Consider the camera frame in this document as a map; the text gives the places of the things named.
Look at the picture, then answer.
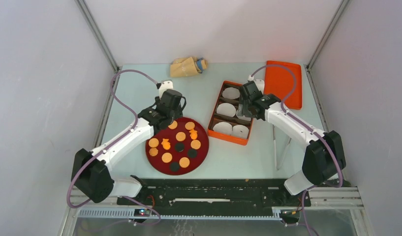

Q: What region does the orange cookie box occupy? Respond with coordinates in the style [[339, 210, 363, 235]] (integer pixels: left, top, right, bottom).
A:
[[207, 81, 253, 146]]

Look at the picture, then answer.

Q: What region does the dark red round plate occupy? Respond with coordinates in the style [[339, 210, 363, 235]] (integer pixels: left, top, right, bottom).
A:
[[145, 117, 209, 176]]

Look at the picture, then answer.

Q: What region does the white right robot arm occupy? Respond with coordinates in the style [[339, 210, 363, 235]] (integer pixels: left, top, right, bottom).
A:
[[238, 81, 346, 206]]

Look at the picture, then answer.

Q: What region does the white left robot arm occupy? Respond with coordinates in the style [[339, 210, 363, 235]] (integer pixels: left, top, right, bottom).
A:
[[66, 89, 186, 208]]

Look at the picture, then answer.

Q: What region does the round tan cookie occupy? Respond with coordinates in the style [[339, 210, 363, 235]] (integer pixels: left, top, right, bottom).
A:
[[161, 152, 173, 163], [185, 121, 195, 131], [190, 140, 201, 150], [148, 138, 159, 148], [168, 120, 178, 130], [179, 157, 190, 168], [175, 132, 186, 142]]

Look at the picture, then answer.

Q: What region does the white paper cupcake liner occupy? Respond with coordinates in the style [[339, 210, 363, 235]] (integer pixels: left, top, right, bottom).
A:
[[231, 125, 249, 139], [216, 103, 237, 117], [237, 115, 252, 122], [213, 121, 233, 135], [222, 87, 240, 100]]

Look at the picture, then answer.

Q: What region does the orange fish shaped cookie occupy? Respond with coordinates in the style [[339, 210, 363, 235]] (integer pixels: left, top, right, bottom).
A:
[[161, 139, 171, 150], [189, 129, 198, 140]]

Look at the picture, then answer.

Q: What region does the orange box lid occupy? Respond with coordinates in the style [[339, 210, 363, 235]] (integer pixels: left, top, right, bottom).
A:
[[264, 60, 303, 110]]

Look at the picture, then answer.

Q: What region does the dark chocolate round cookie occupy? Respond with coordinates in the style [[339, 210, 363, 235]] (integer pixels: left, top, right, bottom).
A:
[[187, 148, 197, 158], [174, 142, 185, 152], [169, 162, 180, 172]]

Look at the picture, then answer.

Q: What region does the beige cloth bag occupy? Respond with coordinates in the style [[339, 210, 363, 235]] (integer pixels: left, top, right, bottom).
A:
[[170, 57, 208, 78]]

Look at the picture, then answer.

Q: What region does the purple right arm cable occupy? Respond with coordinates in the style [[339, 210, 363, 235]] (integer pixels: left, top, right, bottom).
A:
[[249, 64, 344, 236]]

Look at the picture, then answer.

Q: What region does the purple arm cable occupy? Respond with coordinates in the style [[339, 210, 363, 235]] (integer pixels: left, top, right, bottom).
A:
[[249, 64, 344, 236], [66, 69, 162, 209]]

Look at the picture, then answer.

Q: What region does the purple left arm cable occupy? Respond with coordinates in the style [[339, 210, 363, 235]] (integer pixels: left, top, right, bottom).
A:
[[66, 69, 162, 209]]

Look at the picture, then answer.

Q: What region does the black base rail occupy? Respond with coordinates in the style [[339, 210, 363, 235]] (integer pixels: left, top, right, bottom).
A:
[[135, 178, 311, 217]]

